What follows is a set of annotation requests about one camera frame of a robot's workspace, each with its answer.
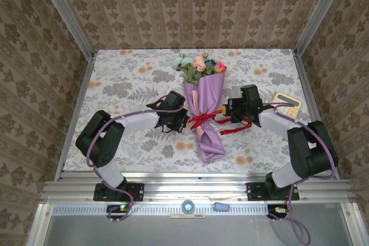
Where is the red satin ribbon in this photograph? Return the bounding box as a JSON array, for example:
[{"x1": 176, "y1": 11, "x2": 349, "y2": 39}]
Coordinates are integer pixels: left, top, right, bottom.
[{"x1": 188, "y1": 110, "x2": 252, "y2": 137}]

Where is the pink and purple wrapping paper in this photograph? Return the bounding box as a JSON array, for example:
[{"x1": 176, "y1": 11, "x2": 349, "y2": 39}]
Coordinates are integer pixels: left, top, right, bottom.
[{"x1": 183, "y1": 73, "x2": 226, "y2": 163}]

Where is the light blue artificial flower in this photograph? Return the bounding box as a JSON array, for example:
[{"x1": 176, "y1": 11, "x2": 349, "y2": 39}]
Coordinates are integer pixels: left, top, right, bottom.
[{"x1": 172, "y1": 52, "x2": 194, "y2": 84}]

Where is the red artificial flower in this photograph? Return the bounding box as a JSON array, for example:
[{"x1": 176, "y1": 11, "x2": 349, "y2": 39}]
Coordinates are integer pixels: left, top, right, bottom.
[{"x1": 214, "y1": 60, "x2": 228, "y2": 74}]

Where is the peach artificial flower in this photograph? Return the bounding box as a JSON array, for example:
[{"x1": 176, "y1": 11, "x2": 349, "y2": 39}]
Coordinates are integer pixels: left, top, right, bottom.
[{"x1": 191, "y1": 52, "x2": 210, "y2": 85}]

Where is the dark blue artificial flower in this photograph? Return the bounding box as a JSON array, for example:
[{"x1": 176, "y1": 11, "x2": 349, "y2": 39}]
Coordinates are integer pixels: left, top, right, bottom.
[{"x1": 204, "y1": 58, "x2": 217, "y2": 75}]

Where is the yellow calculator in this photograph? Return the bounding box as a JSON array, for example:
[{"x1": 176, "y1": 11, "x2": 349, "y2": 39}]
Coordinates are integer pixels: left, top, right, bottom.
[{"x1": 272, "y1": 92, "x2": 303, "y2": 119}]

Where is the floral print tablecloth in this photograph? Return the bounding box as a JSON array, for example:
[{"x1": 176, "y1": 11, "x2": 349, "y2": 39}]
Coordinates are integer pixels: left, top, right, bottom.
[{"x1": 63, "y1": 48, "x2": 326, "y2": 175}]

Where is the blue oblong capsule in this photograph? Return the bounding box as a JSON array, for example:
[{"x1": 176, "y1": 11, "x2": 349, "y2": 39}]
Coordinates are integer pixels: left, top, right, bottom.
[{"x1": 212, "y1": 202, "x2": 231, "y2": 213}]

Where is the blue round knob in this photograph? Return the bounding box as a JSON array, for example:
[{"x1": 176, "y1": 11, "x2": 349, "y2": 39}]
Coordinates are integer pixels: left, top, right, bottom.
[{"x1": 181, "y1": 199, "x2": 195, "y2": 214}]

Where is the perforated metal strip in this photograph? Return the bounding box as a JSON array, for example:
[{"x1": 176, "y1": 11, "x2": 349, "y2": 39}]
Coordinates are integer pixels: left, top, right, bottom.
[{"x1": 51, "y1": 203, "x2": 270, "y2": 217}]

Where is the beige label strip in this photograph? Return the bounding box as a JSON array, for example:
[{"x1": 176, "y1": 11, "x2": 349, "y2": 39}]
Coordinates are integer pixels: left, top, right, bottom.
[{"x1": 170, "y1": 213, "x2": 206, "y2": 219}]

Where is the small control board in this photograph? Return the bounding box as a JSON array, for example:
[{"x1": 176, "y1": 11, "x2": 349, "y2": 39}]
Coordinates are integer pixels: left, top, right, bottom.
[
  {"x1": 106, "y1": 203, "x2": 134, "y2": 220},
  {"x1": 266, "y1": 203, "x2": 292, "y2": 220}
]

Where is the grey metal tray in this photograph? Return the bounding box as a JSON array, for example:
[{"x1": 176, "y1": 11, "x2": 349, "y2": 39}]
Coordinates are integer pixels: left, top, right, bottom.
[{"x1": 27, "y1": 202, "x2": 369, "y2": 246}]

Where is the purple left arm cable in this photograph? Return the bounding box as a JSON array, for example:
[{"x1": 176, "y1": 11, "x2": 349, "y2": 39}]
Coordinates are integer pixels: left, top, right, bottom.
[{"x1": 86, "y1": 107, "x2": 185, "y2": 205}]

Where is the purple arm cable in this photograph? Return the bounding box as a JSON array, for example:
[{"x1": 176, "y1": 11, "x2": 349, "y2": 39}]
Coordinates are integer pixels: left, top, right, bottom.
[
  {"x1": 272, "y1": 104, "x2": 338, "y2": 245},
  {"x1": 86, "y1": 107, "x2": 185, "y2": 205}
]

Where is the aluminium side rail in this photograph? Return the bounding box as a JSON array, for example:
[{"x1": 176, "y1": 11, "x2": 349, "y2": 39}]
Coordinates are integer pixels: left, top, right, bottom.
[
  {"x1": 54, "y1": 54, "x2": 96, "y2": 182},
  {"x1": 291, "y1": 50, "x2": 341, "y2": 179}
]

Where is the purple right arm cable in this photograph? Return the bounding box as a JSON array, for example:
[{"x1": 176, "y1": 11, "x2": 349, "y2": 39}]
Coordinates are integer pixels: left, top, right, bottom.
[{"x1": 272, "y1": 104, "x2": 338, "y2": 245}]

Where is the aluminium front rail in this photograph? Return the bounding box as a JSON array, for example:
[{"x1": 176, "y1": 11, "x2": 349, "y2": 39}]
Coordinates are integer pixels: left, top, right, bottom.
[{"x1": 40, "y1": 171, "x2": 357, "y2": 204}]

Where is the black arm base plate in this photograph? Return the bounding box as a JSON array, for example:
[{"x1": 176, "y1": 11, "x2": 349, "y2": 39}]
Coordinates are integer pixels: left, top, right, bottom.
[
  {"x1": 244, "y1": 181, "x2": 300, "y2": 202},
  {"x1": 93, "y1": 182, "x2": 145, "y2": 202}
]

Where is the aluminium frame post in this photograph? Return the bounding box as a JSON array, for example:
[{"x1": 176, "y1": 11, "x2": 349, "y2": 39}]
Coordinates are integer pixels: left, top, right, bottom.
[
  {"x1": 293, "y1": 0, "x2": 351, "y2": 56},
  {"x1": 33, "y1": 0, "x2": 96, "y2": 59}
]

